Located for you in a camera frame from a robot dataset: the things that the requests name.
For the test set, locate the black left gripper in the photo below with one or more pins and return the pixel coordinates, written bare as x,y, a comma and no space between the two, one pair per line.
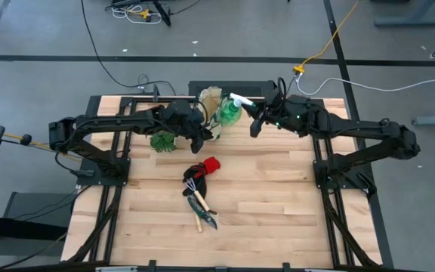
185,126

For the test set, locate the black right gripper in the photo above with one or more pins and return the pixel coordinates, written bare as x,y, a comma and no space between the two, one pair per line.
297,117

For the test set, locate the black red gardening glove pair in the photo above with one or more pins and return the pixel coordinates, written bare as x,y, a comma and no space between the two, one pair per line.
211,164

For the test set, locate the green plastic spray bottle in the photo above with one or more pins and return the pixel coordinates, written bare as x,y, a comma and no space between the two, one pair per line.
229,115

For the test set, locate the beige green canvas gardening bag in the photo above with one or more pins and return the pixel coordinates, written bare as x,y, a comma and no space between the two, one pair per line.
210,100

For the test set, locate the teal black pruning shears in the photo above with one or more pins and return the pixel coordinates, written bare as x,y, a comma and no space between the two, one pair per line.
207,221

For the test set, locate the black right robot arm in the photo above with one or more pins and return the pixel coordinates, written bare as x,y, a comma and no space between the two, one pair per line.
372,130

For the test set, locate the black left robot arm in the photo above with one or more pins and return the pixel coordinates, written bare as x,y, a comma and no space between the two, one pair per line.
108,122

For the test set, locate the black mesh box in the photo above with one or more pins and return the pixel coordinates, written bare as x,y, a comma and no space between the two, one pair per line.
257,87

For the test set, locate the green plant in white pot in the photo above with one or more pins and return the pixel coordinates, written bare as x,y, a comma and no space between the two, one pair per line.
162,143

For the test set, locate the black tripod leg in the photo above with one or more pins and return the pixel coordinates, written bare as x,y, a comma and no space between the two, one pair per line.
162,13

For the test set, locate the gray desk foot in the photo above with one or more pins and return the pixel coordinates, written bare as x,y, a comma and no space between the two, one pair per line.
410,22

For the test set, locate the gray bench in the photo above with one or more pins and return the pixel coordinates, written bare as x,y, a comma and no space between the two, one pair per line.
32,206

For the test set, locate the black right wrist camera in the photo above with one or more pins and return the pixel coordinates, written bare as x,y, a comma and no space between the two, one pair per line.
274,100

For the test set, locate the black table frame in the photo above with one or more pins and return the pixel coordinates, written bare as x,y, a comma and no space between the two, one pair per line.
93,106

